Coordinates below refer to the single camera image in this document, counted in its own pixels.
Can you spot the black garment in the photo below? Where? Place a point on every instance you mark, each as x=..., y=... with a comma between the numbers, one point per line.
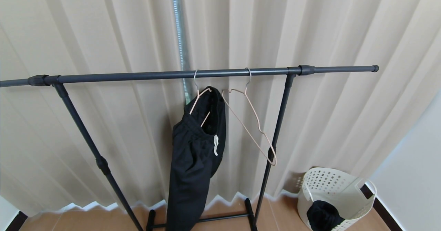
x=189, y=176
x=324, y=217

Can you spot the white laundry basket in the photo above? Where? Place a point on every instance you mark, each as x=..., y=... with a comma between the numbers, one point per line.
x=327, y=181

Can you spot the beige curtain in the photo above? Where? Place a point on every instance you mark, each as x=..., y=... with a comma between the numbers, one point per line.
x=86, y=24

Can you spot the black clothes rack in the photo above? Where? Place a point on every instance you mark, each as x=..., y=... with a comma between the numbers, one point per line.
x=137, y=75

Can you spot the pink clothes hanger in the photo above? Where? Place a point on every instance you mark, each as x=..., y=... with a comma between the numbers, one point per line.
x=248, y=74
x=198, y=95

